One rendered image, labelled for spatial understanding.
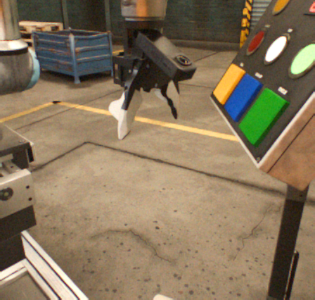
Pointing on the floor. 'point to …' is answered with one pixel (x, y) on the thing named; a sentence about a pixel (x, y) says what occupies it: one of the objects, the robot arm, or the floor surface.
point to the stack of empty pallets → (36, 30)
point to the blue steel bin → (74, 51)
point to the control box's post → (286, 241)
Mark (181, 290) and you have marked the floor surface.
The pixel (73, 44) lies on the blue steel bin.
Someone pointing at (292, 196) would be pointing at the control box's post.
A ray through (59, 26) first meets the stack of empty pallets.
